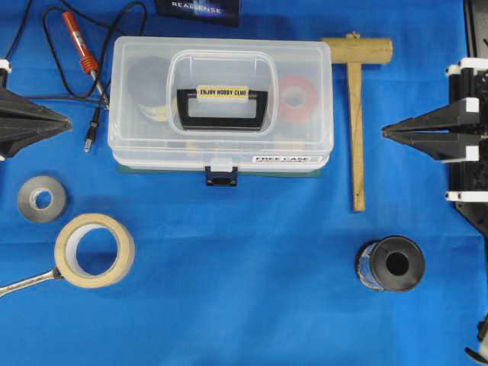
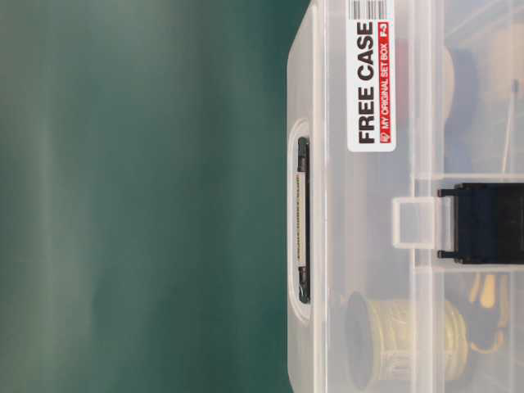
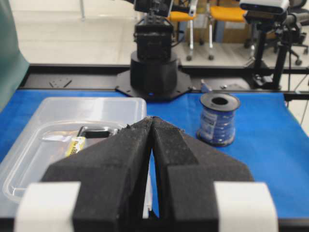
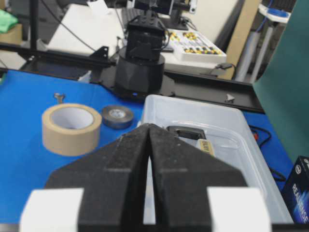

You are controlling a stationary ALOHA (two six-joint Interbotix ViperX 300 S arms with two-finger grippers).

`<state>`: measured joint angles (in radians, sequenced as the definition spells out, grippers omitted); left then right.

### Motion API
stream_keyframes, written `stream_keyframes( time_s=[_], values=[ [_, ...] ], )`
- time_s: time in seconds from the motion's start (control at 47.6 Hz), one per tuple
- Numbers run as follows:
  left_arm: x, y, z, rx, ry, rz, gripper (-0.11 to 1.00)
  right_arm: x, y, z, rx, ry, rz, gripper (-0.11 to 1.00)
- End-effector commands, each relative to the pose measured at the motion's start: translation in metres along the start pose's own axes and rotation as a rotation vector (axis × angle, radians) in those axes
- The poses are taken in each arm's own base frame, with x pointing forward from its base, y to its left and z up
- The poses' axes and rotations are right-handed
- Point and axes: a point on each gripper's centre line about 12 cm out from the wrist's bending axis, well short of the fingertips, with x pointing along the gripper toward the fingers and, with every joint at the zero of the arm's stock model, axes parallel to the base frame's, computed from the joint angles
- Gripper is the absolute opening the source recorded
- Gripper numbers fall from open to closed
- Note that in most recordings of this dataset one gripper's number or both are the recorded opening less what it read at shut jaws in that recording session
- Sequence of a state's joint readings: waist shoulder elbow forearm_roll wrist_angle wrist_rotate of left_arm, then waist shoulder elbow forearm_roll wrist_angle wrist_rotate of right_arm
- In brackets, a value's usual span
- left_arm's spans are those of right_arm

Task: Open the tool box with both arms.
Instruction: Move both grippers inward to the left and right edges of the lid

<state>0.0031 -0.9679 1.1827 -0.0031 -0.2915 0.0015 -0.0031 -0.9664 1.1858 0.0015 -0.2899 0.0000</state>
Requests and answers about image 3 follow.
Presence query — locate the orange chair left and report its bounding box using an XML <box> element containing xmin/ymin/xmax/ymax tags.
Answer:
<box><xmin>168</xmin><ymin>0</ymin><xmax>197</xmax><ymax>61</ymax></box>

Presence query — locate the green backdrop curtain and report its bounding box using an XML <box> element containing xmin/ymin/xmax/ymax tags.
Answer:
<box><xmin>0</xmin><ymin>0</ymin><xmax>29</xmax><ymax>110</ymax></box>

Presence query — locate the yellow labelled item in box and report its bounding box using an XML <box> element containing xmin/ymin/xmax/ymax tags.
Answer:
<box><xmin>65</xmin><ymin>136</ymin><xmax>85</xmax><ymax>157</ymax></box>

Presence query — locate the camera on black stand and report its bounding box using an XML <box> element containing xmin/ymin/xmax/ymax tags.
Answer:
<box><xmin>239</xmin><ymin>0</ymin><xmax>290</xmax><ymax>90</ymax></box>

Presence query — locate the blue table mat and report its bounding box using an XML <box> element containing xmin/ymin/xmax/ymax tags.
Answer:
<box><xmin>0</xmin><ymin>90</ymin><xmax>309</xmax><ymax>218</ymax></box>

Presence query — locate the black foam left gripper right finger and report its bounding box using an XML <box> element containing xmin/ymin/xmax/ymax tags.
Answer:
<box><xmin>150</xmin><ymin>116</ymin><xmax>278</xmax><ymax>232</ymax></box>

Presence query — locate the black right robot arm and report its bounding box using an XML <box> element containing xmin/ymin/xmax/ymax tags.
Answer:
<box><xmin>118</xmin><ymin>0</ymin><xmax>279</xmax><ymax>232</ymax></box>

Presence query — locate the clear plastic tool box lid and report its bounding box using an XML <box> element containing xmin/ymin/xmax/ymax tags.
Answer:
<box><xmin>0</xmin><ymin>97</ymin><xmax>147</xmax><ymax>218</ymax></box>

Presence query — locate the orange chair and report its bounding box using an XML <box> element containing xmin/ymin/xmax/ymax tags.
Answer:
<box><xmin>168</xmin><ymin>0</ymin><xmax>197</xmax><ymax>61</ymax></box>
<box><xmin>206</xmin><ymin>0</ymin><xmax>245</xmax><ymax>60</ymax></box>

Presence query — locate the black tool box latch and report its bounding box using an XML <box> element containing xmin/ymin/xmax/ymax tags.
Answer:
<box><xmin>77</xmin><ymin>126</ymin><xmax>119</xmax><ymax>139</ymax></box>

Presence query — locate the orange chair right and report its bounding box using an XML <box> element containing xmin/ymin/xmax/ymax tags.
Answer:
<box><xmin>206</xmin><ymin>0</ymin><xmax>245</xmax><ymax>60</ymax></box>

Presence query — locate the blue wire spool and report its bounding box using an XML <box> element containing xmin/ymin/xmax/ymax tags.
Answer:
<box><xmin>197</xmin><ymin>93</ymin><xmax>240</xmax><ymax>147</ymax></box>

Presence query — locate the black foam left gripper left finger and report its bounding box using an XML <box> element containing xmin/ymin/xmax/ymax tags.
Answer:
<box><xmin>14</xmin><ymin>117</ymin><xmax>154</xmax><ymax>232</ymax></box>

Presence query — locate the black table rail frame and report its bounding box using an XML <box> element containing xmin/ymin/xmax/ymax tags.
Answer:
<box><xmin>19</xmin><ymin>65</ymin><xmax>309</xmax><ymax>101</ymax></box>

